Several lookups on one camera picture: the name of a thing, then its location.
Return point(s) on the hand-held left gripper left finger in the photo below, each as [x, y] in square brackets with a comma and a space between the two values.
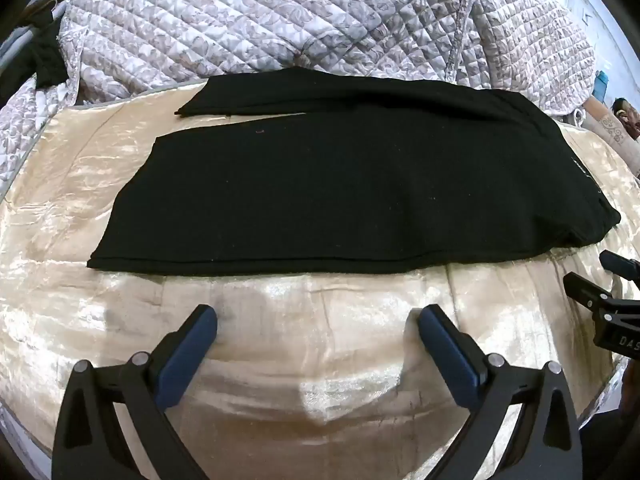
[186, 342]

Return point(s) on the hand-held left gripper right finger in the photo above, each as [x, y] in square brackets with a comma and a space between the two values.
[447, 342]

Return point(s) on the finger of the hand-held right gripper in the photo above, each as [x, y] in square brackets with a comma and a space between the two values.
[585, 287]
[620, 262]

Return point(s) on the black pants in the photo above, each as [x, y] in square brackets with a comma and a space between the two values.
[350, 180]

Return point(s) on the golden satin bed cover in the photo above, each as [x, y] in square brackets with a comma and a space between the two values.
[310, 360]

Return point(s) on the beige patterned cloth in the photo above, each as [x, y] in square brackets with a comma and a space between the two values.
[607, 125]

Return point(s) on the blue bottle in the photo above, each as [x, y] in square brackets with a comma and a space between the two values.
[601, 81]

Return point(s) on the dark cloth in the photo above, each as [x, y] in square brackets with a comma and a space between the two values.
[42, 57]

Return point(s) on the floral quilted blanket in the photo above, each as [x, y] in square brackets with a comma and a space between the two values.
[300, 20]

